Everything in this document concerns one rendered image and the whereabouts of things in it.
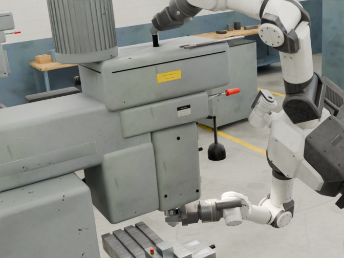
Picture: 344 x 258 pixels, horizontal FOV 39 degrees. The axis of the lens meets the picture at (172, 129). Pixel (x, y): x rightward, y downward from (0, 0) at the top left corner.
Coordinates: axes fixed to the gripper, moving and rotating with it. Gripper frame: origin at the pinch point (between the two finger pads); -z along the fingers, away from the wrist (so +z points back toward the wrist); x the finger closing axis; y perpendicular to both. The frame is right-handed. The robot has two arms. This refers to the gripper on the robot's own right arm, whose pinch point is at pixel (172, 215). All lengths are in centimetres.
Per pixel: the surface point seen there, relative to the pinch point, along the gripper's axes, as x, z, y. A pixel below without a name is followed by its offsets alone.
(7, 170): 35, -47, -40
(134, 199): 19.2, -12.4, -17.9
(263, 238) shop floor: -171, 75, 124
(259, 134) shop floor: -413, 131, 124
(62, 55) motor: 18, -28, -69
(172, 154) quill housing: 10.2, 2.2, -29.0
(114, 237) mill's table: -46, -29, 34
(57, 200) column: 41, -33, -31
